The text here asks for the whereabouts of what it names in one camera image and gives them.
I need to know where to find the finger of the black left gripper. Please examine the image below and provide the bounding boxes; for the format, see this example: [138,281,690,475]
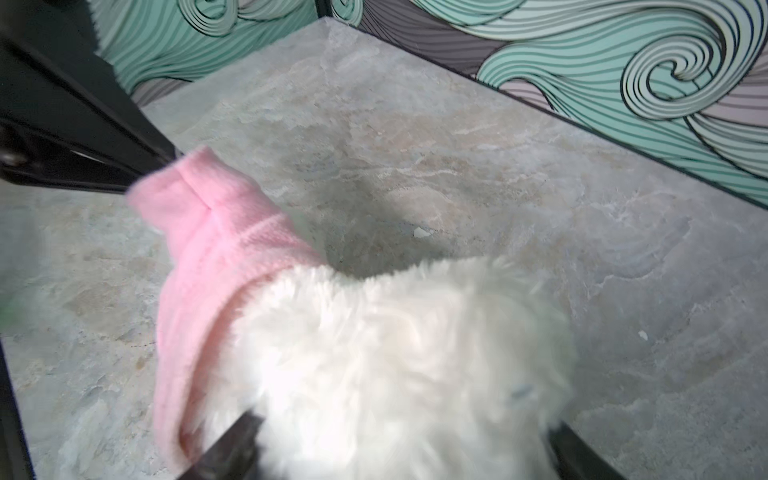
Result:
[1,1,179,194]

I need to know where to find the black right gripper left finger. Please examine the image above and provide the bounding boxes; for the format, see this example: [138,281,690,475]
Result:
[179,412,263,480]

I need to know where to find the pink knitted bear sweater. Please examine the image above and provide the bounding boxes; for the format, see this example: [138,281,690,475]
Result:
[126,147,321,472]

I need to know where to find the white plush teddy bear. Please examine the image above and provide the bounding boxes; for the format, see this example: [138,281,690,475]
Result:
[187,257,576,479]

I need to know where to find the black enclosure corner post left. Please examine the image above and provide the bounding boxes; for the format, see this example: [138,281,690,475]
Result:
[314,0,333,18]

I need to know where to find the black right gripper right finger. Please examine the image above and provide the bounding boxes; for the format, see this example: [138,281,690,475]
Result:
[549,423,625,480]

